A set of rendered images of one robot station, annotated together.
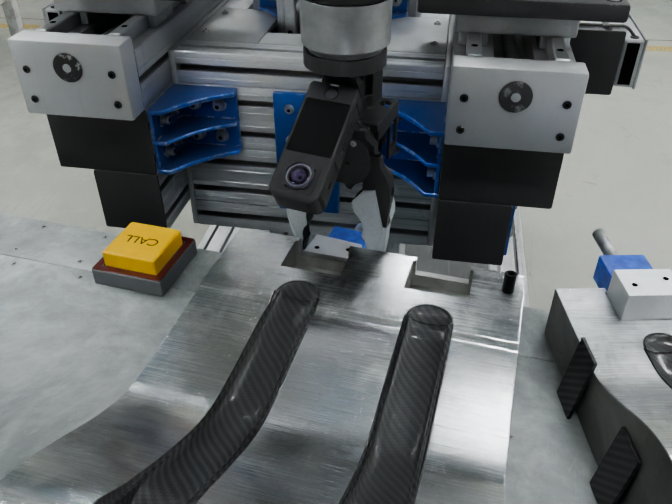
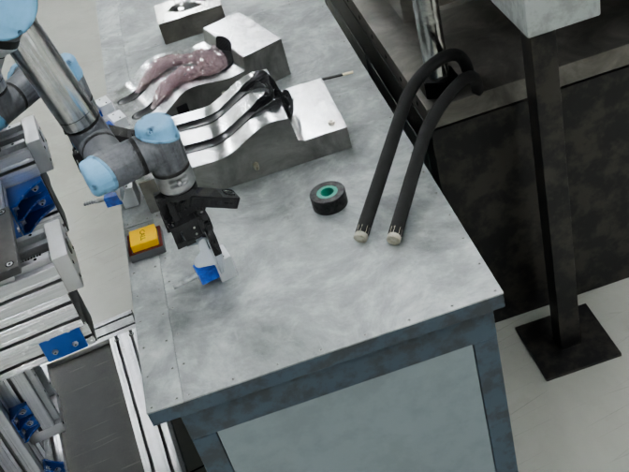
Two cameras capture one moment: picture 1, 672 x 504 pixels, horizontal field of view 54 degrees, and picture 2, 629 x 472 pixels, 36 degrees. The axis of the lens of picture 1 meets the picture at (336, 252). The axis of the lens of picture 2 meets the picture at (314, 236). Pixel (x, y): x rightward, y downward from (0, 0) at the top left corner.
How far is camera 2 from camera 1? 2.30 m
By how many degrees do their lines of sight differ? 81
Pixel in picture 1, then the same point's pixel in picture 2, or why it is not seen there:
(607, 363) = not seen: hidden behind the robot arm
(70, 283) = (170, 258)
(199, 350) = (200, 157)
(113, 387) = (212, 211)
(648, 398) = (164, 107)
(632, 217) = not seen: outside the picture
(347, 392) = (197, 132)
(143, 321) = not seen: hidden behind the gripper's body
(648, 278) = (114, 116)
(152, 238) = (138, 233)
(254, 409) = (212, 142)
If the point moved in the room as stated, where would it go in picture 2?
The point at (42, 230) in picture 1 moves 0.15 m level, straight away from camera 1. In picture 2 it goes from (140, 294) to (95, 343)
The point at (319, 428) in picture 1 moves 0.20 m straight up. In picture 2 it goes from (212, 129) to (186, 57)
